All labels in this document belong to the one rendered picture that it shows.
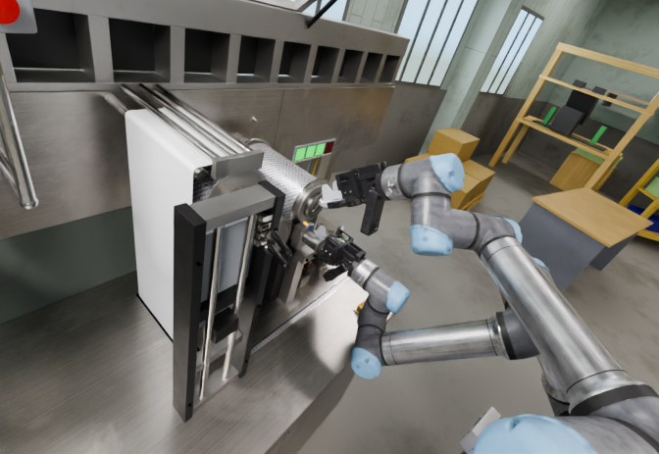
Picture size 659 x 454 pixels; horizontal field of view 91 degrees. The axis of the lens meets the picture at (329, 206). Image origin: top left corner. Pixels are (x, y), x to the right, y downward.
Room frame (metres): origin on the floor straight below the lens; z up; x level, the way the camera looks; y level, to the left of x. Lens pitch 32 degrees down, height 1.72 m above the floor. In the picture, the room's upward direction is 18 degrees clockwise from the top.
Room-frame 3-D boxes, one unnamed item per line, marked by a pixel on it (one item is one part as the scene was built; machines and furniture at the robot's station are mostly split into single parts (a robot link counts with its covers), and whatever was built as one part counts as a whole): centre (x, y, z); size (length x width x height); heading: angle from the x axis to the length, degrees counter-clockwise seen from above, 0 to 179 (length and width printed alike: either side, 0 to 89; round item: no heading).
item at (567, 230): (3.04, -2.46, 0.35); 1.31 x 0.68 x 0.70; 132
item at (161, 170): (0.54, 0.35, 1.17); 0.34 x 0.05 x 0.54; 59
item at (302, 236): (0.69, 0.03, 1.05); 0.06 x 0.05 x 0.31; 59
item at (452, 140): (3.82, -1.28, 0.36); 1.31 x 0.99 x 0.73; 137
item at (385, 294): (0.66, -0.22, 1.11); 0.11 x 0.08 x 0.09; 59
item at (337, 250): (0.74, -0.08, 1.12); 0.12 x 0.08 x 0.09; 59
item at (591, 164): (5.73, -3.44, 1.02); 1.51 x 1.35 x 2.03; 47
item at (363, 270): (0.69, -0.15, 1.11); 0.08 x 0.05 x 0.08; 149
